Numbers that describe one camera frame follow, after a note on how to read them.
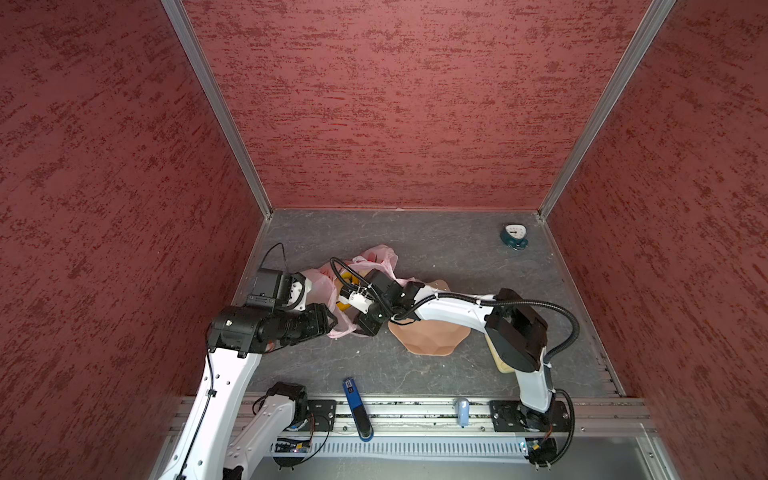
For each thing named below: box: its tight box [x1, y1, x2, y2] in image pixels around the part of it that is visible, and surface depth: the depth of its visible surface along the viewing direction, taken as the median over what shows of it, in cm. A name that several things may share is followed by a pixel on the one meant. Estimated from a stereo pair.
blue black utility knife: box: [342, 377, 374, 443], surface depth 76 cm
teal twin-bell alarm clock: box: [500, 223, 529, 251], surface depth 111 cm
